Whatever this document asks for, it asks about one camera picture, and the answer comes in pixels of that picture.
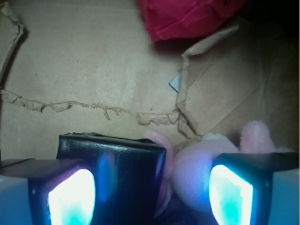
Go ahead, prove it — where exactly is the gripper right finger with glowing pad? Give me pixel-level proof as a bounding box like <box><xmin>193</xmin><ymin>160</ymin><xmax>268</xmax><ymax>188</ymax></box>
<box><xmin>209</xmin><ymin>152</ymin><xmax>300</xmax><ymax>225</ymax></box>

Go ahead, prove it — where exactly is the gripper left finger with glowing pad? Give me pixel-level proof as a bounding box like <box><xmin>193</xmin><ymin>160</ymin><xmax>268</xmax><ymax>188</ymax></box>
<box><xmin>0</xmin><ymin>159</ymin><xmax>95</xmax><ymax>225</ymax></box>

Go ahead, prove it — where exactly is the small black box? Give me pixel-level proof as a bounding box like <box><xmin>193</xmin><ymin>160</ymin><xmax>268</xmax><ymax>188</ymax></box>
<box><xmin>57</xmin><ymin>133</ymin><xmax>166</xmax><ymax>225</ymax></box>

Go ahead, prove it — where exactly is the pink plush toy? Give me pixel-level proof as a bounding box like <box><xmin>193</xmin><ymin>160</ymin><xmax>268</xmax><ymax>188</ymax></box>
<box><xmin>143</xmin><ymin>120</ymin><xmax>293</xmax><ymax>218</ymax></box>

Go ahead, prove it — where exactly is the brown paper bag tray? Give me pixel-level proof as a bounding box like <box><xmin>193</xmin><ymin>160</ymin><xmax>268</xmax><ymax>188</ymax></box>
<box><xmin>0</xmin><ymin>0</ymin><xmax>300</xmax><ymax>174</ymax></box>

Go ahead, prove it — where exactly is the red crumpled paper ball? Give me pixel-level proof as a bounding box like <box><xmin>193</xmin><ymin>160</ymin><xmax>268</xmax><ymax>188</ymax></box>
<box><xmin>137</xmin><ymin>0</ymin><xmax>246</xmax><ymax>42</ymax></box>

